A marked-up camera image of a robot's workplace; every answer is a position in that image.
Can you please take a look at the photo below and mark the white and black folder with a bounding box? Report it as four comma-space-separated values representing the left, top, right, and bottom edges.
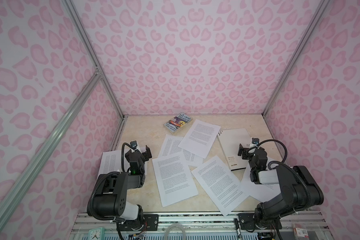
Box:
218, 128, 254, 171

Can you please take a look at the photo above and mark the printed paper sheet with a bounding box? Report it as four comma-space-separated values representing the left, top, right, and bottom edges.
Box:
179, 120, 221, 159
97, 146, 142, 178
158, 135, 204, 167
192, 156, 248, 217
240, 165, 281, 202
152, 152, 199, 207

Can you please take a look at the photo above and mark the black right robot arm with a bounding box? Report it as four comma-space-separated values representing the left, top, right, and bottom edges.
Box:
238, 138, 324, 233

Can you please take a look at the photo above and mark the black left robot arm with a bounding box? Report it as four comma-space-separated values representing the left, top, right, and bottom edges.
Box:
87, 141, 152, 231

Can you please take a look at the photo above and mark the colourful paperback book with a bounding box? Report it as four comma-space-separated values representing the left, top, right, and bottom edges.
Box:
164, 113, 193, 135

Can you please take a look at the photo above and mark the clear plastic tube loop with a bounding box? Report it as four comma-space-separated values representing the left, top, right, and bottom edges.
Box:
163, 223, 187, 240

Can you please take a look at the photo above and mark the black marker pen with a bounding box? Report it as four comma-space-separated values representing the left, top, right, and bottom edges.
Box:
234, 218, 242, 240

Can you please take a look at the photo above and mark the small teal alarm clock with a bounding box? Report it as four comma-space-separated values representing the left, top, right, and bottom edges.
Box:
88, 227, 105, 240

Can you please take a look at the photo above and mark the clear box with label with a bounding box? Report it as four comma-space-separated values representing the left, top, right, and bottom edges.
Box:
292, 223, 309, 240

